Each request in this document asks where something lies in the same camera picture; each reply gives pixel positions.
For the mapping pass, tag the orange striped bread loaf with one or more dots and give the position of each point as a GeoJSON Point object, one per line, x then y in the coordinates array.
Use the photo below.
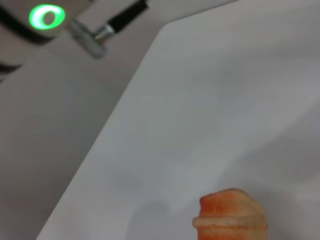
{"type": "Point", "coordinates": [230, 217]}

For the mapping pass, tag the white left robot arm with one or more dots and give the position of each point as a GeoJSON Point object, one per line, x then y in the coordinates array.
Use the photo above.
{"type": "Point", "coordinates": [45, 17]}

